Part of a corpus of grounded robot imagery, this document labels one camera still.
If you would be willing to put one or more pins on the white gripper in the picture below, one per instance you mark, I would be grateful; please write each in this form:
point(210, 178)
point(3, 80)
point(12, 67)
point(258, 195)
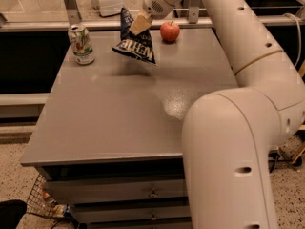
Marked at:
point(154, 3)

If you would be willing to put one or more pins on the blue Kettle chip bag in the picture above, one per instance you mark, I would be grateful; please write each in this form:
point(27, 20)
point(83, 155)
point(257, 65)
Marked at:
point(139, 46)

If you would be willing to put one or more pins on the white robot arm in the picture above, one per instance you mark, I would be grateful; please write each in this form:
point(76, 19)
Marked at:
point(228, 134)

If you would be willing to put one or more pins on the green white 7up can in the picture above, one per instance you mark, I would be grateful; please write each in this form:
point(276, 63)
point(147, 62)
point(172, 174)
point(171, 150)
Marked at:
point(81, 44)

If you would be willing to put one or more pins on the red apple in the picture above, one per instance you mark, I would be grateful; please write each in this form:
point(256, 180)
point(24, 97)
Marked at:
point(169, 31)

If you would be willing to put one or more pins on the top grey drawer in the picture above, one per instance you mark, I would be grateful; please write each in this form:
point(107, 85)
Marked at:
point(115, 189)

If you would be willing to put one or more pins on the grey drawer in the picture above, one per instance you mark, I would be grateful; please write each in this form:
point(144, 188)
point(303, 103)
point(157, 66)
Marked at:
point(145, 212)
point(184, 223)
point(115, 189)

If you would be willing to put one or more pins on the middle grey drawer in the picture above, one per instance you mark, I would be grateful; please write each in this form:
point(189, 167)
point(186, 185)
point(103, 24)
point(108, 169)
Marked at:
point(145, 212)

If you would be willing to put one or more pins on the bottom grey drawer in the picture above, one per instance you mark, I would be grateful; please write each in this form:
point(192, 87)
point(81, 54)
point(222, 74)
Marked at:
point(184, 223)

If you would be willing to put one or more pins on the black object bottom left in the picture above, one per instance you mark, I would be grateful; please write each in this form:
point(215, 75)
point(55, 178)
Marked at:
point(11, 212)

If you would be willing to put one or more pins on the right metal railing post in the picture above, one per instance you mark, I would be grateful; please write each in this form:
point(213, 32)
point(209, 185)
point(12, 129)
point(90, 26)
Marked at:
point(193, 11)

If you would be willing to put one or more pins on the metal railing post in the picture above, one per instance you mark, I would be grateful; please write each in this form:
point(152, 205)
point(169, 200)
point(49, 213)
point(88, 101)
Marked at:
point(73, 13)
point(193, 11)

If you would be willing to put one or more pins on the left metal railing post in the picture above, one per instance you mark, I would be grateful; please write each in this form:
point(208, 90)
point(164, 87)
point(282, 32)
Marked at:
point(73, 13)

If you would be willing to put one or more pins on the wire mesh basket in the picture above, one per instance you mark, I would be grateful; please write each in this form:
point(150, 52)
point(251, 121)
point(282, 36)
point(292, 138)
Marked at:
point(41, 204)

